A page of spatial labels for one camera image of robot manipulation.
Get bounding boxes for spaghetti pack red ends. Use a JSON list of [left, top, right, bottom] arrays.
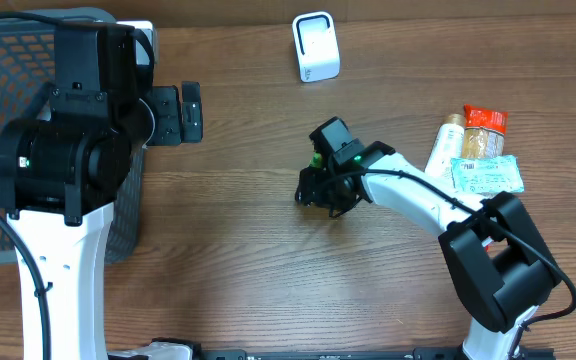
[[461, 104, 508, 159]]

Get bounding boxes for teal wipes packet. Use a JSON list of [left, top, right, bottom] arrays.
[[451, 155, 524, 195]]

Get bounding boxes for green snack packet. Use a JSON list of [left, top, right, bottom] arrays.
[[309, 152, 324, 169]]

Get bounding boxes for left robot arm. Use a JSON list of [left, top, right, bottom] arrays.
[[0, 22, 203, 359]]

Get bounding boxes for white tube gold cap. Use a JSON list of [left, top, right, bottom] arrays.
[[424, 114, 466, 186]]

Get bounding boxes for grey plastic shopping basket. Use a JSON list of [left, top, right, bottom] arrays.
[[0, 7, 145, 264]]

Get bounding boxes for white barcode scanner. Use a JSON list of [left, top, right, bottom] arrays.
[[292, 11, 341, 83]]

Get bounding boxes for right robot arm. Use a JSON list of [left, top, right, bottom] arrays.
[[295, 117, 562, 359]]

